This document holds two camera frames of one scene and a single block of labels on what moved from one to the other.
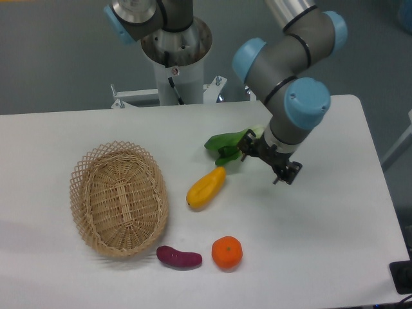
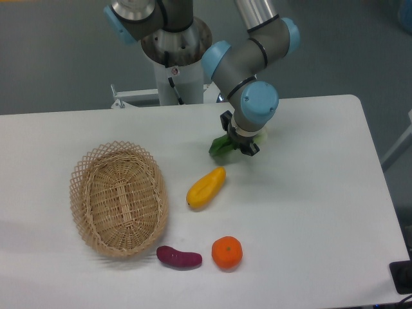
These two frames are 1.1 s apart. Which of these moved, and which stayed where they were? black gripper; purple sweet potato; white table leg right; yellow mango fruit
Moved: black gripper
Stayed: purple sweet potato; yellow mango fruit; white table leg right
